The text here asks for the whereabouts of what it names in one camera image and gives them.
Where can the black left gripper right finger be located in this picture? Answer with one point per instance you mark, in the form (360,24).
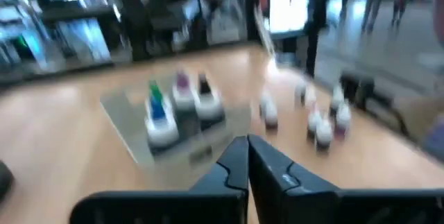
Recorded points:
(284,196)

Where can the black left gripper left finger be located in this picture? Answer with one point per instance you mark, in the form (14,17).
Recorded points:
(222,199)

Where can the small Red Sunset dropper bottle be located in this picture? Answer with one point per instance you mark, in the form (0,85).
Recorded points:
(324,134)

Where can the large black-tipped coloring bottle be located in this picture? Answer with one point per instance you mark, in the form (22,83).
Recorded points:
(208,107)

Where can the large blue-tipped coloring bottle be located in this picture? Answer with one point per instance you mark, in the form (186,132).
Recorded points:
(159,130)

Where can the large purple-tipped coloring bottle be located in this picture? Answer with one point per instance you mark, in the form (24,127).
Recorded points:
(183,99)

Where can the grey plastic bin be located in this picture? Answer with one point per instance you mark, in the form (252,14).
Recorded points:
(125,120)

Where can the large green-tipped coloring bottle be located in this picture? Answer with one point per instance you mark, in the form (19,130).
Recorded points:
(155,90)

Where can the small white-capped dropper bottle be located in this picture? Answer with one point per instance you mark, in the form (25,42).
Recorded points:
(314,121)

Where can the small dark red dropper bottle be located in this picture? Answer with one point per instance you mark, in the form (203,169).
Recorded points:
(271,114)

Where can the small orange-red dropper bottle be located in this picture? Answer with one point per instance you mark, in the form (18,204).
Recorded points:
(310,96)

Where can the bright computer monitor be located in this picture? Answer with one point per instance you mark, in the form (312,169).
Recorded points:
(289,5)

